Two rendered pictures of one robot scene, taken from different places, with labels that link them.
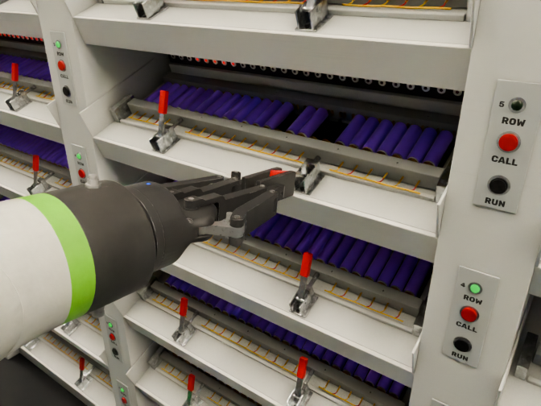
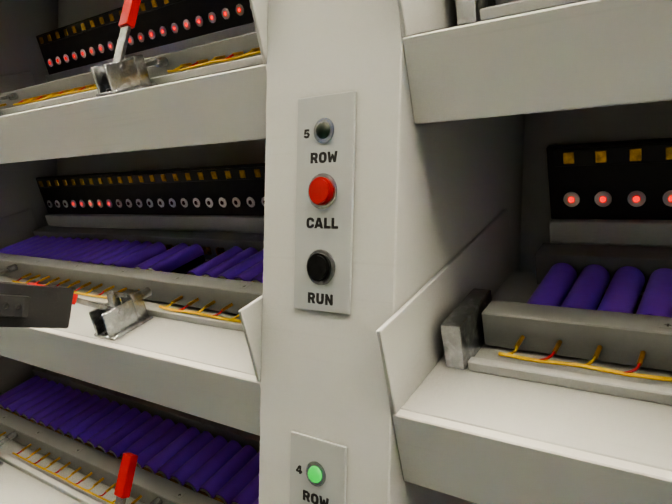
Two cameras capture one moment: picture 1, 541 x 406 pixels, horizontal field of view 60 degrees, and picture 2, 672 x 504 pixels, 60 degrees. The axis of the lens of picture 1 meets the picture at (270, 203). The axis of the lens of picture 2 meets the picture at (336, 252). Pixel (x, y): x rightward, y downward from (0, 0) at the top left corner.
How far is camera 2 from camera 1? 29 cm
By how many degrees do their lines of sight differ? 23
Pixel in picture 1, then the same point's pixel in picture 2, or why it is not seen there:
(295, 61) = (99, 140)
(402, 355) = not seen: outside the picture
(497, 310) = not seen: outside the picture
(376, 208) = (195, 350)
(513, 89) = (316, 107)
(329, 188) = (148, 330)
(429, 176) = not seen: hidden behind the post
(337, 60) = (139, 126)
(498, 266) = (342, 422)
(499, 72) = (299, 88)
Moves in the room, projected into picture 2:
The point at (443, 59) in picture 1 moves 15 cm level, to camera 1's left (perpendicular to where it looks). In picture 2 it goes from (242, 91) to (8, 85)
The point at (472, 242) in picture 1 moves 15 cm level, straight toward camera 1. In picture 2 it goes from (302, 381) to (94, 475)
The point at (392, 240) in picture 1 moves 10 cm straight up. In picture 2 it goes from (212, 402) to (215, 258)
